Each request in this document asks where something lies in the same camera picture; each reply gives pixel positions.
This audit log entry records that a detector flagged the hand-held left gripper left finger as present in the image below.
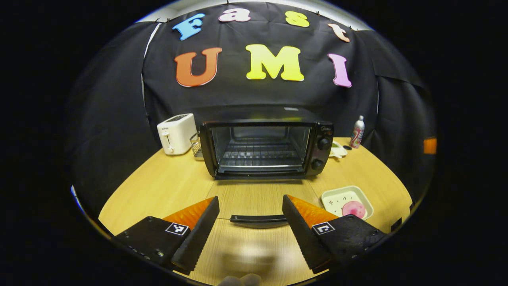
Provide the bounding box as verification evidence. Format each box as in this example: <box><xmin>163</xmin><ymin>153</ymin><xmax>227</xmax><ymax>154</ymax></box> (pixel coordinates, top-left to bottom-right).
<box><xmin>114</xmin><ymin>195</ymin><xmax>221</xmax><ymax>275</ymax></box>

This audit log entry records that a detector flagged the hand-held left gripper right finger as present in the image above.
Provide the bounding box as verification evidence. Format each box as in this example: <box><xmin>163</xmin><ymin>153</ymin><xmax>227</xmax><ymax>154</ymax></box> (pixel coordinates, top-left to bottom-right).
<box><xmin>282</xmin><ymin>194</ymin><xmax>389</xmax><ymax>275</ymax></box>

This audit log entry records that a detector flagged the white rectangular plate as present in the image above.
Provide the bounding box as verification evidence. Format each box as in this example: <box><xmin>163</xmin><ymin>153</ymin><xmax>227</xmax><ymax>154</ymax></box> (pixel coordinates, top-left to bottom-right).
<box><xmin>321</xmin><ymin>185</ymin><xmax>374</xmax><ymax>221</ymax></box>

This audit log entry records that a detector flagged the pink round food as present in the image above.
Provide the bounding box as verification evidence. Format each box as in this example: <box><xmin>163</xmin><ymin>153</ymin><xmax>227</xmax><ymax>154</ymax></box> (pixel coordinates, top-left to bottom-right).
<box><xmin>342</xmin><ymin>201</ymin><xmax>367</xmax><ymax>219</ymax></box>

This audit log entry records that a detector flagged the black electric oven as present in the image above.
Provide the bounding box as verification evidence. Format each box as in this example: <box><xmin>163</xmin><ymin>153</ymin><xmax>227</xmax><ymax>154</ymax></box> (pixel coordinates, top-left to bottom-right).
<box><xmin>198</xmin><ymin>105</ymin><xmax>334</xmax><ymax>229</ymax></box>

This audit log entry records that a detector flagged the red and white spray bottle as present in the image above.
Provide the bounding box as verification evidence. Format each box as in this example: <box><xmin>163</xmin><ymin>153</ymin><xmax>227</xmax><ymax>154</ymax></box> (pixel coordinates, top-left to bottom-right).
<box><xmin>350</xmin><ymin>115</ymin><xmax>365</xmax><ymax>149</ymax></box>

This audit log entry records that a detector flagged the white divided dish with grains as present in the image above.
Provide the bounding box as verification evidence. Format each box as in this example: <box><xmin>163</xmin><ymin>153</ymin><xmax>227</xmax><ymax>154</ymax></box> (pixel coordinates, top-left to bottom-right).
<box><xmin>329</xmin><ymin>141</ymin><xmax>348</xmax><ymax>158</ymax></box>

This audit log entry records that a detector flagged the white toaster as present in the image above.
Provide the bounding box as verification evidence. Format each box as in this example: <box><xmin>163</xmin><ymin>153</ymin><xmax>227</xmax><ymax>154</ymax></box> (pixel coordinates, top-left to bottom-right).
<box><xmin>157</xmin><ymin>113</ymin><xmax>197</xmax><ymax>155</ymax></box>

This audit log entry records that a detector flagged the black backdrop cloth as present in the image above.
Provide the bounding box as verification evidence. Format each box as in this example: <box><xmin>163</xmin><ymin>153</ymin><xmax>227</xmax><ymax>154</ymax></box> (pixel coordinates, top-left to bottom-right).
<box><xmin>65</xmin><ymin>1</ymin><xmax>437</xmax><ymax>219</ymax></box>

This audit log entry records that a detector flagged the metal wire basket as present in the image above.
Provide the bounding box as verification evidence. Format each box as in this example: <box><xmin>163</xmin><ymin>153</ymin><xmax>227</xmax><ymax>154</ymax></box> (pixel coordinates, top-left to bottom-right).
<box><xmin>189</xmin><ymin>132</ymin><xmax>204</xmax><ymax>160</ymax></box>

